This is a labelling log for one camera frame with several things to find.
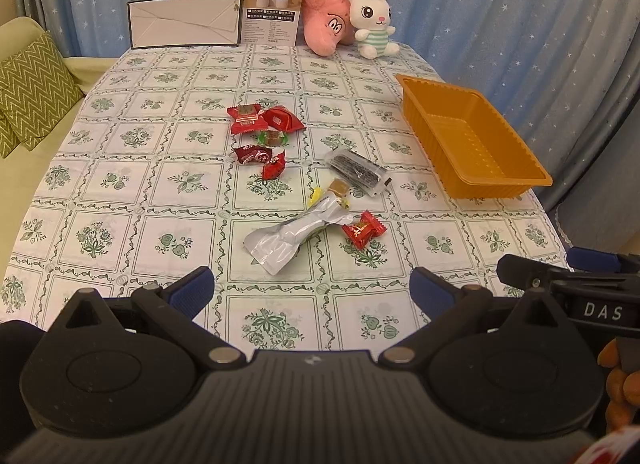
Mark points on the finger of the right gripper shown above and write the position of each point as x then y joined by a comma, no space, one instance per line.
586,259

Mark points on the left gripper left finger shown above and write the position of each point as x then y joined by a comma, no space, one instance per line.
170,312

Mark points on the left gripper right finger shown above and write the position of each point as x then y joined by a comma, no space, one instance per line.
453,313

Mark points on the silver foil snack packet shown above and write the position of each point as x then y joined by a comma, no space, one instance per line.
274,247

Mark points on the red square candy packet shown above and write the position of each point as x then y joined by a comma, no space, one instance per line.
365,229

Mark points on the dark seaweed snack packet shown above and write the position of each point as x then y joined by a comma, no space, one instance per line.
370,177

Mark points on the yellow candy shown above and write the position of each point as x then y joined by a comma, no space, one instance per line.
317,194

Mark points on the green brown candy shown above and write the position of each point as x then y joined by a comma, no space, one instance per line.
272,138

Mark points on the right hand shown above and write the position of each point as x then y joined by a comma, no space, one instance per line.
623,389

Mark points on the grey lace-trimmed curtain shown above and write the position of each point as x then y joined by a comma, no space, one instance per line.
602,211

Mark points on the orange plastic tray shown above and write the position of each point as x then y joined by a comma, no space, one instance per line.
475,152

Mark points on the red twisted candy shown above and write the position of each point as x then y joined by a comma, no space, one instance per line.
274,167

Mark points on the dark red candy packet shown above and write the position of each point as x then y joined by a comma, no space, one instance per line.
252,153

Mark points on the floral green white tablecloth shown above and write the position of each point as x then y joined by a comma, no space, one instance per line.
145,187

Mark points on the light green sofa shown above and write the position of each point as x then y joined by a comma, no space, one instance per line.
22,169

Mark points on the red snack packet picture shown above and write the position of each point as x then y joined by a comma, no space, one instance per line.
246,118

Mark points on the red glossy snack packet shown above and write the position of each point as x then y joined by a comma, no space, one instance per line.
280,118

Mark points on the blue star curtain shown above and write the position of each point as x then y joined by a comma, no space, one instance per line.
546,64

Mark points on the green zigzag pillow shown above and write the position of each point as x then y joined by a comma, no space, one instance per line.
37,90

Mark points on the white green flat box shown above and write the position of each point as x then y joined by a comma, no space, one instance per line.
168,23

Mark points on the white bunny plush toy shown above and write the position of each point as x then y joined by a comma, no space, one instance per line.
371,21

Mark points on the pink star plush toy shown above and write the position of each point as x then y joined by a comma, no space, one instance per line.
326,25

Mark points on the brown white product box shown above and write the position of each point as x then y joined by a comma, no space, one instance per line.
270,22

